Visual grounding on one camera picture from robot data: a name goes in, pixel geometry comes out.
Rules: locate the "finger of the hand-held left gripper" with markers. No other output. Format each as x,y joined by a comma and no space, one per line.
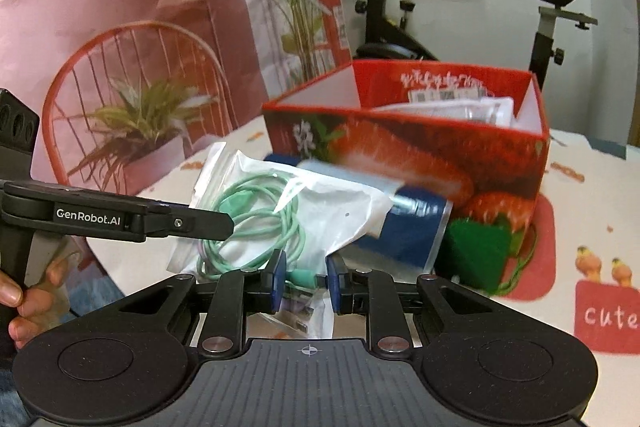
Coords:
200,223

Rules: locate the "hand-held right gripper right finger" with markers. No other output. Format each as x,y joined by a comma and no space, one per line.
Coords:
334,285

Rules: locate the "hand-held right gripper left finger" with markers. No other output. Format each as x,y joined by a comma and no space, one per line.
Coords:
280,278

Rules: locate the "blue plastic packet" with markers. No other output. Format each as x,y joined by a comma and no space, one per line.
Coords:
410,232

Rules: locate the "red strawberry print box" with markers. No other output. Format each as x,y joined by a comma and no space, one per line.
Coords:
400,152

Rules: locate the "person's left hand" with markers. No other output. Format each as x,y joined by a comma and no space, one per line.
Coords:
30,329

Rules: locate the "white plastic packet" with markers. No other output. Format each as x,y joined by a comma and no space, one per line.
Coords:
450,109

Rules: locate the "black exercise bike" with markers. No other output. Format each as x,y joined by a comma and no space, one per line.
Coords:
372,12

